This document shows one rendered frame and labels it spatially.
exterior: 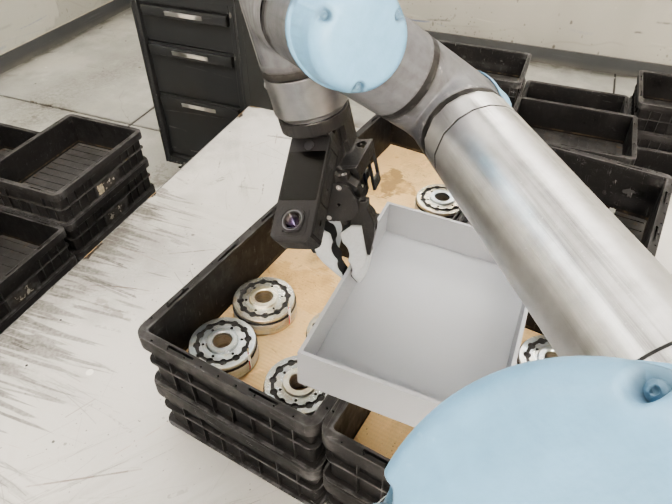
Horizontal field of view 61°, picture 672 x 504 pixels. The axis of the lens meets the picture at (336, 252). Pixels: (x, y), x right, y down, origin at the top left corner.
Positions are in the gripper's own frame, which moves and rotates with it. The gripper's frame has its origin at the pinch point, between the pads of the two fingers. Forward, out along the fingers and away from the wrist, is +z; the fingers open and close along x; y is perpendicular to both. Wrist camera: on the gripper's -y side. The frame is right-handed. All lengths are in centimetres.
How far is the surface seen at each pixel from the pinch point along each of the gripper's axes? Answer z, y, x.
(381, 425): 25.4, -2.3, 0.3
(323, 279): 21.3, 22.5, 17.0
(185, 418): 25.7, -6.1, 31.3
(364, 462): 16.6, -13.2, -2.3
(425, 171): 24, 62, 7
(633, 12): 85, 333, -51
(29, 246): 40, 51, 131
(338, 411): 14.7, -8.3, 2.1
